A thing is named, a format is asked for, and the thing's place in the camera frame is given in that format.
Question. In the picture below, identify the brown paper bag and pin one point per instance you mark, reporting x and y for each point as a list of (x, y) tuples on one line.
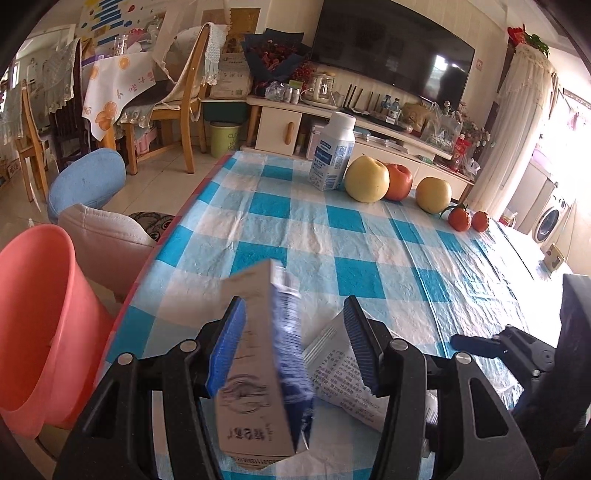
[(413, 115)]

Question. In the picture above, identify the pink metal case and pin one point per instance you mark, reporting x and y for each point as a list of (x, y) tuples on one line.
[(311, 136)]

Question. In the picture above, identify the white paper leaflet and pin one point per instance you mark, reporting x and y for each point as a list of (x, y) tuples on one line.
[(337, 369)]

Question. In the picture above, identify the wooden chair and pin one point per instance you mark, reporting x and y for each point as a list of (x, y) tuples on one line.
[(32, 147), (184, 110)]

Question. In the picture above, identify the dark green storage box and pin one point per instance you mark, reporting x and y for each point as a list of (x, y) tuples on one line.
[(224, 111)]

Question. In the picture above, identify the lace-covered standing air conditioner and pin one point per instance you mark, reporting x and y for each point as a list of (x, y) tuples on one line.
[(512, 138)]

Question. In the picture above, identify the dark blue flower bouquet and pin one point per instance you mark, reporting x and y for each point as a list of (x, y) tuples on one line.
[(272, 55)]

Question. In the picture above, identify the small card box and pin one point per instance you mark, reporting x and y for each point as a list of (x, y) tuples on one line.
[(553, 258)]

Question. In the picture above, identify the light green waste bin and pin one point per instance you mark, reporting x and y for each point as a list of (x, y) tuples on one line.
[(224, 138)]

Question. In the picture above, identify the blue round stool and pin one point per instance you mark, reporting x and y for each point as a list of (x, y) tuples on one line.
[(85, 184)]

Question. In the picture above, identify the blue yellow wall poster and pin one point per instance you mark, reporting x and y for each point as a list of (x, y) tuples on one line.
[(108, 11)]

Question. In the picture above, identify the white electric kettle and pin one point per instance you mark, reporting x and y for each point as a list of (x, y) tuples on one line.
[(321, 87)]

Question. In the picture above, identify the pink plastic bucket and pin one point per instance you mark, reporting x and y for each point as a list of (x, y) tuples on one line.
[(41, 323)]

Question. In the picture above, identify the white orange-print cloth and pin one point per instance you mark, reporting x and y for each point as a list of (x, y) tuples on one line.
[(115, 97)]

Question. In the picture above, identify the red apple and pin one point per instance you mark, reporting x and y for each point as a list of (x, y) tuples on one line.
[(400, 181)]

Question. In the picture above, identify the white printed sack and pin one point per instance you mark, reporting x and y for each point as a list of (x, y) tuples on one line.
[(233, 76)]

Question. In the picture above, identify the dark patterned floor mat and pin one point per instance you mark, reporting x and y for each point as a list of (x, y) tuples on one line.
[(152, 226)]

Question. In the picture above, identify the cream television cabinet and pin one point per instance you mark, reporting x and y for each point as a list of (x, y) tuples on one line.
[(277, 127)]

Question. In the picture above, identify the tall white plastic bottle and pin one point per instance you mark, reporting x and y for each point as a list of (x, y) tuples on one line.
[(332, 152)]

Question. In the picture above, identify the blue checked tablecloth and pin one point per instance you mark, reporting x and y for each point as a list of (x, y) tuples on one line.
[(323, 240)]

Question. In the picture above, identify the white round stool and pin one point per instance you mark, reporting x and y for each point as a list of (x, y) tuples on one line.
[(104, 240)]

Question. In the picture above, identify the black router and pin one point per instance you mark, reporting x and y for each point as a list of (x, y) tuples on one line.
[(355, 100)]

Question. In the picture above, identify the white lace chair cloth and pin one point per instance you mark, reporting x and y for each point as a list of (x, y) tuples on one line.
[(213, 50)]

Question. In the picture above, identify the clear plastic bag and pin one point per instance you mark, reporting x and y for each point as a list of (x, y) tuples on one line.
[(441, 127)]

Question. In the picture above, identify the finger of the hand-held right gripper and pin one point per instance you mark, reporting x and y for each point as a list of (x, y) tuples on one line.
[(512, 345)]

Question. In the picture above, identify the grey lace cloth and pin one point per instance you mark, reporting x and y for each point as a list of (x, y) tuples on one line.
[(60, 69)]

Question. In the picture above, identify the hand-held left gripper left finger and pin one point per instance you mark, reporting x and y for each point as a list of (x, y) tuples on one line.
[(228, 341)]

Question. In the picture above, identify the black flat television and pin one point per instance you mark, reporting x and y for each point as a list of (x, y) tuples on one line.
[(392, 46)]

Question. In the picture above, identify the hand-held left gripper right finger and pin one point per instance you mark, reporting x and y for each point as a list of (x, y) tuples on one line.
[(358, 341)]

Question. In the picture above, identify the yellow pear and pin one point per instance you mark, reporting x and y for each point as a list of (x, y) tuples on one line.
[(433, 195), (367, 180)]

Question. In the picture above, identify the blue white milk carton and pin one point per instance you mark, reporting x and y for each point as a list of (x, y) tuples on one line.
[(254, 369)]

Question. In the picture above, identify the white washing machine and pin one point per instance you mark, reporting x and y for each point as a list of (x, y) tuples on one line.
[(551, 217)]

